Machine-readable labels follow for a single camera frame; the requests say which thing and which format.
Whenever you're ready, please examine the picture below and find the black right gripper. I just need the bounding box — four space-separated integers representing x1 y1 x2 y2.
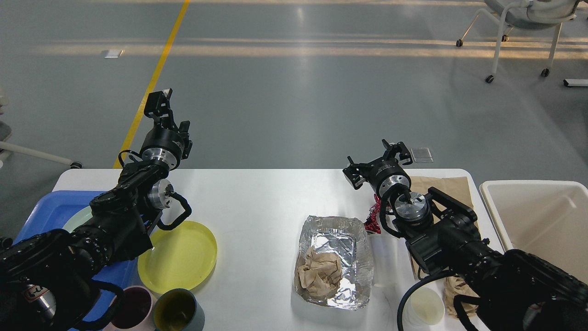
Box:
343 140 413 198

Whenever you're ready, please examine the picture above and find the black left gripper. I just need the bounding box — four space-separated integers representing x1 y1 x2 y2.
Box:
139 89 192 171

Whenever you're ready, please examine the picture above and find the dark teal mug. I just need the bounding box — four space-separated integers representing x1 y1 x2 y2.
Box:
153 288 205 331

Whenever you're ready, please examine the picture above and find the pink mug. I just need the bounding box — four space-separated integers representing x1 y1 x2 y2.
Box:
103 285 156 331

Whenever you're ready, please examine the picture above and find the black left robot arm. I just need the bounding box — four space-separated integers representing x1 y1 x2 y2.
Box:
1 88 192 331

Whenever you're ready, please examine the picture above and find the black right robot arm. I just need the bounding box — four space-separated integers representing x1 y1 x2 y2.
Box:
343 140 587 331

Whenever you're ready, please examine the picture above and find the floor outlet plate right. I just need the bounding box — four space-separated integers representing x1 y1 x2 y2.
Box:
410 147 434 163

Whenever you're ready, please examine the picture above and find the floor outlet plate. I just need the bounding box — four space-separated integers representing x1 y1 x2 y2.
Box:
101 49 124 59
410 147 434 163

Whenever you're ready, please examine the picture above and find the red snack wrapper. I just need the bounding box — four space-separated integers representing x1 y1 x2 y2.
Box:
363 194 382 234

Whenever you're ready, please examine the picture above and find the floor outlet plate left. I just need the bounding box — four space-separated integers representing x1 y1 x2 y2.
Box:
101 49 124 59

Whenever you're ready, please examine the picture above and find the aluminium foil tray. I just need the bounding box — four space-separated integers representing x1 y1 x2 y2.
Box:
292 216 374 311

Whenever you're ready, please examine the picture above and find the crumpled brown paper ball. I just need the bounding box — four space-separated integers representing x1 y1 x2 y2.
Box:
296 247 343 299

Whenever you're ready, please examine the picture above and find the pale green plate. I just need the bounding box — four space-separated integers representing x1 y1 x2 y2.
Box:
62 206 92 233

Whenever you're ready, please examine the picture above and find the white paper cup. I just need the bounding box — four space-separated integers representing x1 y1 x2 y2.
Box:
402 287 445 327

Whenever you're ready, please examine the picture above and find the yellow plate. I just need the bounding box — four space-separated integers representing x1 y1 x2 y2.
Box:
138 221 218 295

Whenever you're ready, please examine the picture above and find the blue plastic tray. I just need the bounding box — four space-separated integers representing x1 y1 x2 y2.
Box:
1 189 154 331

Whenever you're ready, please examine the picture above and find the brown paper bag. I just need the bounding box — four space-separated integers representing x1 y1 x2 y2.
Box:
411 176 477 319

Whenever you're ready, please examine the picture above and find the white chair base left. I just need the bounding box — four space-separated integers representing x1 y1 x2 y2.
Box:
0 87 83 170

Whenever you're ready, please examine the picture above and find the white plastic bin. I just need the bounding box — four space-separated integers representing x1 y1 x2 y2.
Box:
480 180 588 282

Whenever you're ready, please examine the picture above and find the white object far right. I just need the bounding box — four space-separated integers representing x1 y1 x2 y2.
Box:
563 78 588 88

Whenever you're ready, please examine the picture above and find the grey office chair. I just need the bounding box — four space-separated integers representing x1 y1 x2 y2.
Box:
456 0 580 84

